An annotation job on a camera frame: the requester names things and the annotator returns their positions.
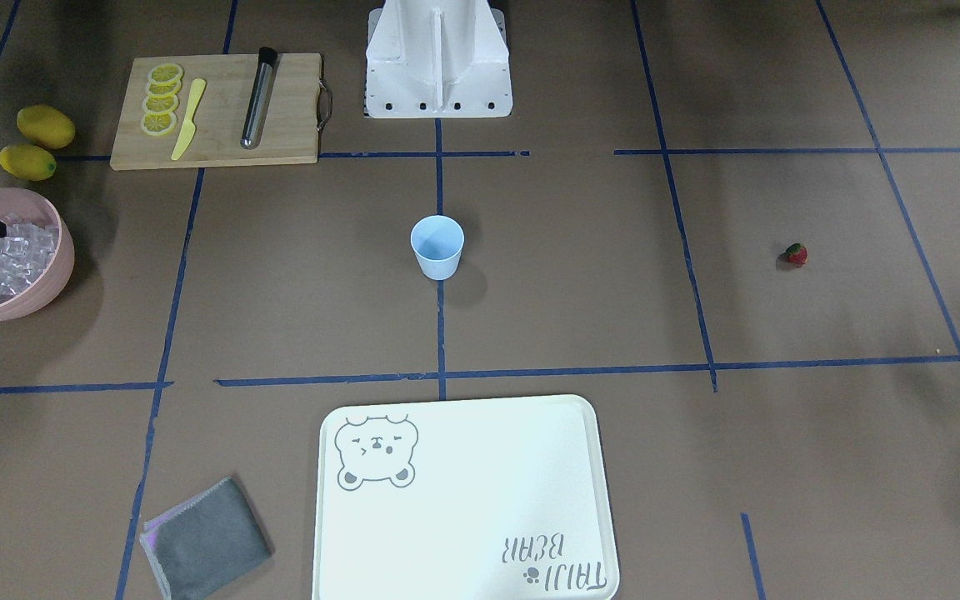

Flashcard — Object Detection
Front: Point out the light blue paper cup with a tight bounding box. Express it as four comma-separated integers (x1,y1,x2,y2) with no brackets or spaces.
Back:
410,215,465,281

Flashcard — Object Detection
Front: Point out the pink bowl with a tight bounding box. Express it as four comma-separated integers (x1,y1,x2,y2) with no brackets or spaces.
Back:
0,187,75,322

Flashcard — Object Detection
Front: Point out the yellow lemon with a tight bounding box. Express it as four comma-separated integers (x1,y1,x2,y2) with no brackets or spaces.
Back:
0,144,58,182
16,105,76,151

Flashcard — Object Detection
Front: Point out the yellow plastic knife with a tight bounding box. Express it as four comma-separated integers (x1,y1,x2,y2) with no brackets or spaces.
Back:
170,78,207,161

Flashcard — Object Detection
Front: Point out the bamboo cutting board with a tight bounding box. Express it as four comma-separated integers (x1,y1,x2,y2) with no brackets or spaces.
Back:
110,53,330,172

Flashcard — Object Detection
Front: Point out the folded grey purple cloth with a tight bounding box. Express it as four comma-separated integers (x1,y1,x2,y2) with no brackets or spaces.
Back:
138,476,273,599

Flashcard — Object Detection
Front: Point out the white bear serving tray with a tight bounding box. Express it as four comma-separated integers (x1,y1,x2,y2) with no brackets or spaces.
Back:
312,394,621,599

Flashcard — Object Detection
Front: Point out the red strawberry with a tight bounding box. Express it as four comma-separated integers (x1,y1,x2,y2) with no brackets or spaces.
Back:
783,242,810,267

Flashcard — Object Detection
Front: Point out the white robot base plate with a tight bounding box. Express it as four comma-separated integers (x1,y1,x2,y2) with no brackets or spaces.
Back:
363,1,513,119

